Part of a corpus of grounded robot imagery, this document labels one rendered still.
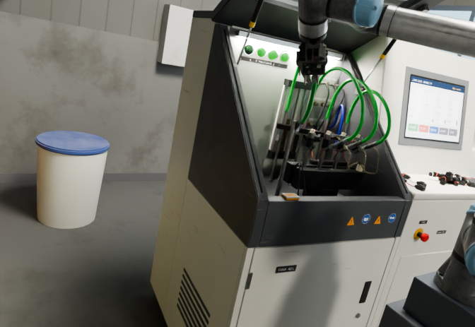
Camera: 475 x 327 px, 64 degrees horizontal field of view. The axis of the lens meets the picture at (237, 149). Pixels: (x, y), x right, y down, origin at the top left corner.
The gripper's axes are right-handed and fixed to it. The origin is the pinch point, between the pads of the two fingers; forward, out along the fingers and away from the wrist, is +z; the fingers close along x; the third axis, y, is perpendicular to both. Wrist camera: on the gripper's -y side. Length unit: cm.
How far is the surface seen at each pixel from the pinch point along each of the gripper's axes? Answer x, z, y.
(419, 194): 43, 54, 10
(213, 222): -34, 43, 30
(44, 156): -164, 97, -31
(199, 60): -46, 23, -35
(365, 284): 23, 73, 41
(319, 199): 3.3, 30.0, 25.8
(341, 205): 11.2, 36.1, 24.8
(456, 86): 72, 64, -55
